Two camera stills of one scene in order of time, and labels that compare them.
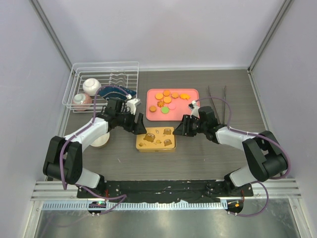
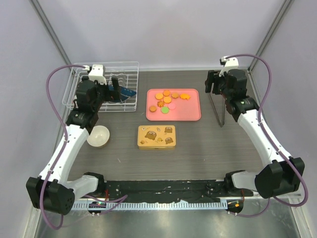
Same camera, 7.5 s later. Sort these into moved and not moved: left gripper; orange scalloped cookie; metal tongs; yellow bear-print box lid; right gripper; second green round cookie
Moved: left gripper; right gripper
Not moved: second green round cookie; metal tongs; yellow bear-print box lid; orange scalloped cookie
